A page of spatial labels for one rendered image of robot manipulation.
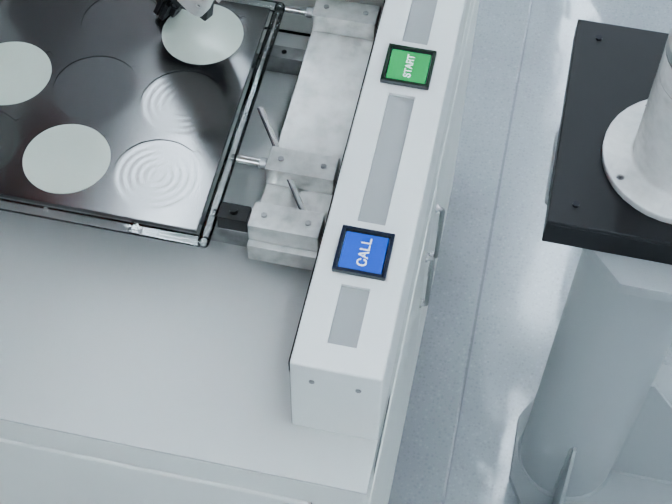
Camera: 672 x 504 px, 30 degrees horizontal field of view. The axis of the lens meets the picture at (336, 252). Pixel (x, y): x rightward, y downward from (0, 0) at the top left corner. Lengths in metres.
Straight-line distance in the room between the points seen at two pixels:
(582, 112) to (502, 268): 0.92
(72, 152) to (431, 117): 0.41
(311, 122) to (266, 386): 0.33
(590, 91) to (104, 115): 0.59
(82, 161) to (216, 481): 0.39
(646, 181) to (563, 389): 0.51
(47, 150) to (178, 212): 0.18
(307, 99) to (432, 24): 0.17
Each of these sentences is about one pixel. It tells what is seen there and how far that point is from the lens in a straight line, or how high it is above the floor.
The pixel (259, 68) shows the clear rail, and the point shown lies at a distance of 1.53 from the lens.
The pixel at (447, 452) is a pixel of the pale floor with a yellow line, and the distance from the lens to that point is 2.25.
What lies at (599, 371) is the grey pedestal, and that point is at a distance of 1.83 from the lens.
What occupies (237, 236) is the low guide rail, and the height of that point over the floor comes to 0.84.
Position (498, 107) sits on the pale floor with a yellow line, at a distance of 2.69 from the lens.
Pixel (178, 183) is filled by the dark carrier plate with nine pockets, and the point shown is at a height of 0.90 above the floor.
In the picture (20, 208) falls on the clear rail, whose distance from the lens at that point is 1.44.
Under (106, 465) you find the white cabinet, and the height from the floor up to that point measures 0.75.
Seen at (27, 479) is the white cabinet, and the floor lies 0.65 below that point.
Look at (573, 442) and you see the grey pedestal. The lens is 2.04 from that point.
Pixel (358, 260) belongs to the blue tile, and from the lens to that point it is 1.29.
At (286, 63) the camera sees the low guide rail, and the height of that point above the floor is 0.84.
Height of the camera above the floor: 2.05
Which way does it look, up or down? 57 degrees down
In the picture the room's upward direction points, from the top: 1 degrees clockwise
